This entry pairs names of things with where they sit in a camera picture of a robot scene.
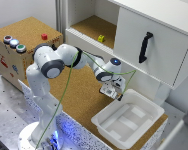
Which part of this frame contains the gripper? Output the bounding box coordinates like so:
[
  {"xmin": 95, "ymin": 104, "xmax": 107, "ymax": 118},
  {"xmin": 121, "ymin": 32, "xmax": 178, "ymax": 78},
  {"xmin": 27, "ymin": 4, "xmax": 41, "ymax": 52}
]
[{"xmin": 99, "ymin": 75, "xmax": 125, "ymax": 100}]

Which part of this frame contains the black door handle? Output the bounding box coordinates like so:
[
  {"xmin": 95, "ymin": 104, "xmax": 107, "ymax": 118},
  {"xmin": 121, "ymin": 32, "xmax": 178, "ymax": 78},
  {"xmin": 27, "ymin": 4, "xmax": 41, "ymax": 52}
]
[{"xmin": 138, "ymin": 31, "xmax": 154, "ymax": 64}]

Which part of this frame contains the white plastic box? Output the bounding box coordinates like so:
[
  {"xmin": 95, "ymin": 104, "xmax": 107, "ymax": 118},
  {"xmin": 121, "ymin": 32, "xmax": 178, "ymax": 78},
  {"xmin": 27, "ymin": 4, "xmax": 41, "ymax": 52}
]
[{"xmin": 90, "ymin": 88, "xmax": 166, "ymax": 150}]

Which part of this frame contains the wooden drawer box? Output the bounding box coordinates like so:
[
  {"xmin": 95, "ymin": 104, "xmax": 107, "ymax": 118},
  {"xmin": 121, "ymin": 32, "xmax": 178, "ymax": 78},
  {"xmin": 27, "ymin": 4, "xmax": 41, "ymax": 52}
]
[{"xmin": 0, "ymin": 16, "xmax": 65, "ymax": 92}]

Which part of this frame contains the red button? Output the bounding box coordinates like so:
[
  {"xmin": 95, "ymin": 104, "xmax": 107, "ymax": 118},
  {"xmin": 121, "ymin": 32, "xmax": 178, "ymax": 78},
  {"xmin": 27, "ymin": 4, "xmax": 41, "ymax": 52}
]
[{"xmin": 3, "ymin": 34, "xmax": 14, "ymax": 45}]

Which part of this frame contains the pink block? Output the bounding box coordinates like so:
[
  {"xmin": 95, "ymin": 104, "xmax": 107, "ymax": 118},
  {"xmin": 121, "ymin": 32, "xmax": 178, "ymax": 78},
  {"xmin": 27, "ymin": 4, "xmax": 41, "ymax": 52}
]
[{"xmin": 40, "ymin": 33, "xmax": 49, "ymax": 41}]

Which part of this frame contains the green cable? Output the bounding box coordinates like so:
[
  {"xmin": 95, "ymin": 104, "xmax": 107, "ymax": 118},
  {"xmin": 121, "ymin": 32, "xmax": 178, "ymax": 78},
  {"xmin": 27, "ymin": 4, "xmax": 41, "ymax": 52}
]
[{"xmin": 34, "ymin": 51, "xmax": 137, "ymax": 150}]

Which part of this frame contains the yellow block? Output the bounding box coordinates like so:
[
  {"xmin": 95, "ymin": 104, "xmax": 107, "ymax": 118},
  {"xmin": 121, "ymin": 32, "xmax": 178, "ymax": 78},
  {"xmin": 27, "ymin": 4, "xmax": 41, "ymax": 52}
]
[{"xmin": 97, "ymin": 34, "xmax": 106, "ymax": 43}]

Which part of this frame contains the green button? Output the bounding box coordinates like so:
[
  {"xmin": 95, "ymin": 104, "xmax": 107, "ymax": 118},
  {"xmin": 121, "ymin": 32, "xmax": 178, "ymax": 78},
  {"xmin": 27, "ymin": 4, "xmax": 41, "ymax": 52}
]
[{"xmin": 15, "ymin": 43, "xmax": 27, "ymax": 54}]

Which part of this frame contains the blue button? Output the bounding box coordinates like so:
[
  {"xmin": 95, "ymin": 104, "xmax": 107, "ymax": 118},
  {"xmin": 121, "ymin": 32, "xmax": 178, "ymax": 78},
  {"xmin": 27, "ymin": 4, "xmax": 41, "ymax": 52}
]
[{"xmin": 9, "ymin": 38, "xmax": 21, "ymax": 49}]

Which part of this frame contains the white cabinet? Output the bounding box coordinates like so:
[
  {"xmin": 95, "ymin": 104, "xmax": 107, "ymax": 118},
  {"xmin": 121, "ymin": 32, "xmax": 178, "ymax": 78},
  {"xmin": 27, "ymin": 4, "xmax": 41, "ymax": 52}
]
[{"xmin": 65, "ymin": 0, "xmax": 188, "ymax": 108}]

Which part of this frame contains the white sliding door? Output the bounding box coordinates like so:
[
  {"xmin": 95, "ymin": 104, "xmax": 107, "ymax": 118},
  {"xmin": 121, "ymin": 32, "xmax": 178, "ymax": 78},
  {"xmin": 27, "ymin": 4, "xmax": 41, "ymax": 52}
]
[{"xmin": 112, "ymin": 6, "xmax": 188, "ymax": 89}]

